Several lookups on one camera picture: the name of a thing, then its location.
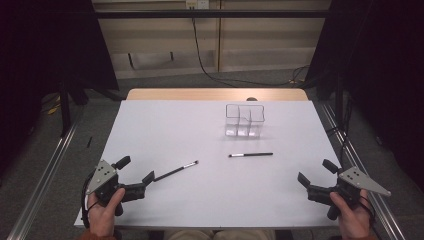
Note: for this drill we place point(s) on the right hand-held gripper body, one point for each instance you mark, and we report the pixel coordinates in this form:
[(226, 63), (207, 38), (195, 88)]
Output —
[(360, 180)]

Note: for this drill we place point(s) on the person's right hand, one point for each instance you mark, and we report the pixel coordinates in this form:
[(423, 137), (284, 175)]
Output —
[(355, 220)]

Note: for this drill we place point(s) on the person's beige trousers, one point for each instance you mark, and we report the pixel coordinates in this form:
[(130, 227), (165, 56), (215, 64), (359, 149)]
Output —
[(216, 235)]

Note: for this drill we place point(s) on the person's left hand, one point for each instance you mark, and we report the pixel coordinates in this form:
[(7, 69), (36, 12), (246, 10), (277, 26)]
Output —
[(101, 218)]

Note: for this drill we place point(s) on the dark curtain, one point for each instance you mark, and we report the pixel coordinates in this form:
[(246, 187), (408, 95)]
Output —
[(40, 50), (383, 66)]

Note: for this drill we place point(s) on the black horizontal bar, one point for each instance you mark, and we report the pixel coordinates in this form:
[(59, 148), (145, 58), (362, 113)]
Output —
[(213, 14)]

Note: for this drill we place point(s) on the black metal stand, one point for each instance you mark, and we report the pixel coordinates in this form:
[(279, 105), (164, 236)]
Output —
[(65, 110)]

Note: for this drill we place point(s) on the clear plastic compartment organizer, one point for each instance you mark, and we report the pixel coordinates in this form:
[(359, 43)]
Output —
[(245, 128)]

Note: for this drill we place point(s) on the metal floor rail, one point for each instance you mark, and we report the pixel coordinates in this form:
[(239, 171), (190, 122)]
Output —
[(383, 210), (43, 176)]

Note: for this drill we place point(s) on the black makeup brush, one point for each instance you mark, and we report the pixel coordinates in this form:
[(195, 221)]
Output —
[(253, 154), (175, 171)]

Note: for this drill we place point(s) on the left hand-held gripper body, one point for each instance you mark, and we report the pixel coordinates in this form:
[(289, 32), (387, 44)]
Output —
[(101, 176)]

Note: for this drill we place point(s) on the white wall socket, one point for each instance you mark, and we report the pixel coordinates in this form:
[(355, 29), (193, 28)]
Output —
[(197, 4)]

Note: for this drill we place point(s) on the wooden table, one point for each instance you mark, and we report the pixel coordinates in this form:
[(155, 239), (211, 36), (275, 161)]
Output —
[(186, 94)]

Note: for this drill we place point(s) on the small black stick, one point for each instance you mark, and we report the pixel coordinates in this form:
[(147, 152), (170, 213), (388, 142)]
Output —
[(89, 142)]

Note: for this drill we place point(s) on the white table board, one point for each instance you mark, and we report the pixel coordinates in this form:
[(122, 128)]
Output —
[(200, 200)]

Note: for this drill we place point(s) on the black wall bracket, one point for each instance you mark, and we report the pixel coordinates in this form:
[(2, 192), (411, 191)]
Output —
[(131, 61)]

